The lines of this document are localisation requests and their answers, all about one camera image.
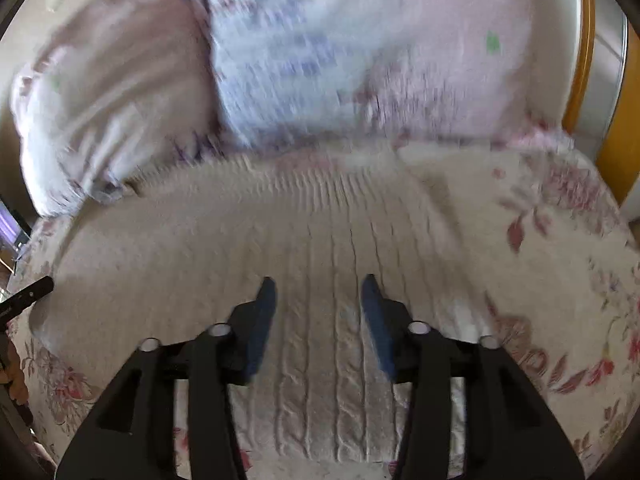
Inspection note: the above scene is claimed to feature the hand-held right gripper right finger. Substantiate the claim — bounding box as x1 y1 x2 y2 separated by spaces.
361 274 586 480

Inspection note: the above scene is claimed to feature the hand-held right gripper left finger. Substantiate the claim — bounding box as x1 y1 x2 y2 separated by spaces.
55 276 277 480

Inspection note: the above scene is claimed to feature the floral bed sheet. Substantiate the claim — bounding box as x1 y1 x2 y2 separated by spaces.
0 130 640 480

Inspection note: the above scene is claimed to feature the pink pillow with tree print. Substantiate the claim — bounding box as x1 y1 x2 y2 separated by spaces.
202 0 576 152

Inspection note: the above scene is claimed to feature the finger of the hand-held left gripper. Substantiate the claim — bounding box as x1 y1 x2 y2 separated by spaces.
0 276 55 318

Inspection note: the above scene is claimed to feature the pink floral pillow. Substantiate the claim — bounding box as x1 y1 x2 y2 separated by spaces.
10 0 226 218

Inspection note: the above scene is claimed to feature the cream cable-knit sweater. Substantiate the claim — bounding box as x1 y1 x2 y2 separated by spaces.
30 145 506 463

